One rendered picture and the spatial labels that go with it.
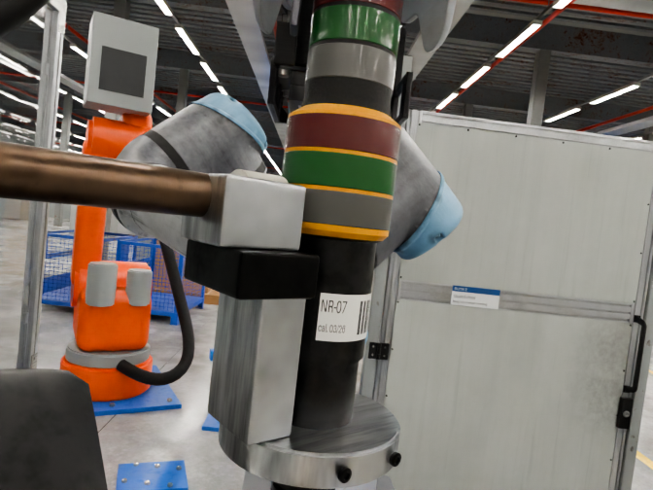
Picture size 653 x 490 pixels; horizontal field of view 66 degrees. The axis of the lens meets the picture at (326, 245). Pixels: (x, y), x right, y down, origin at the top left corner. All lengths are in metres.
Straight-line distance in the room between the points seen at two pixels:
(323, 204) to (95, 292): 3.75
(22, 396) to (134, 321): 3.71
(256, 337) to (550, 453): 2.34
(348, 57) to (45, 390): 0.25
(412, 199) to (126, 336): 3.71
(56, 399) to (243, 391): 0.18
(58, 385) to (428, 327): 1.86
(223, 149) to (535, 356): 1.81
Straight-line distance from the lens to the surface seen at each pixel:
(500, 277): 2.18
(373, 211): 0.18
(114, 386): 4.08
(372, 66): 0.19
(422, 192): 0.44
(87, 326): 4.01
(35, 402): 0.33
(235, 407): 0.18
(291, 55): 0.26
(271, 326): 0.17
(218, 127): 0.74
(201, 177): 0.16
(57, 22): 1.67
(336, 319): 0.18
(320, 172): 0.17
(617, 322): 2.45
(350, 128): 0.18
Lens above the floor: 1.53
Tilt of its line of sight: 3 degrees down
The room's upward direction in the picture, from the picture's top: 6 degrees clockwise
